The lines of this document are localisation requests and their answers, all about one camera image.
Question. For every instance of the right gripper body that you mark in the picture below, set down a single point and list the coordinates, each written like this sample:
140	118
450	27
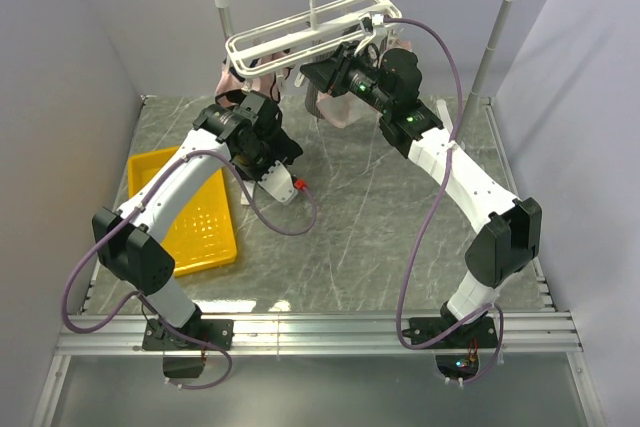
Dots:
350	58

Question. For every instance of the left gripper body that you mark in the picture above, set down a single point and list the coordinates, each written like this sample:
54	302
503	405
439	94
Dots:
263	157

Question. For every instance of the white clip hanger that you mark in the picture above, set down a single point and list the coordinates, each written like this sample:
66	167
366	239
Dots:
296	39

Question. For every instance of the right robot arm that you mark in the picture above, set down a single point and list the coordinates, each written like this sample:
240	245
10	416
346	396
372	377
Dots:
507	228

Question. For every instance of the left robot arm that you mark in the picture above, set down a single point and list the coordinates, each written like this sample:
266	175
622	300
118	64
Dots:
130	238

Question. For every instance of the grey striped underwear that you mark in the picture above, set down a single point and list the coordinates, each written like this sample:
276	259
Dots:
313	95

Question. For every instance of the white underwear pink trim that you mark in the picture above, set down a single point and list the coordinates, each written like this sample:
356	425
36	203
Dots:
345	109

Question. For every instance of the pink underwear black trim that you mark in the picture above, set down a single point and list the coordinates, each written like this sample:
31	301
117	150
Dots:
232	87

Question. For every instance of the white rack left foot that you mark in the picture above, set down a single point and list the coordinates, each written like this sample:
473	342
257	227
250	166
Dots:
247	195

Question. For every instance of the yellow plastic tray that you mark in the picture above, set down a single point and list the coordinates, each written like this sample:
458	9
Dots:
202	236

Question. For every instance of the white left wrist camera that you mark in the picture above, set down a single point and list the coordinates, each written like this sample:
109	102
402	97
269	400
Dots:
279	184

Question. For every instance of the aluminium table edge rail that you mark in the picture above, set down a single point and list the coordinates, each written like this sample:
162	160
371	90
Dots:
342	333

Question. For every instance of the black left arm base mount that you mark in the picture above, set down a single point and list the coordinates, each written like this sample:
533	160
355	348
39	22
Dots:
201	334

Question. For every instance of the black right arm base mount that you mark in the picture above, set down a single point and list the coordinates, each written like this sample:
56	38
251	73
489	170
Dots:
479	334

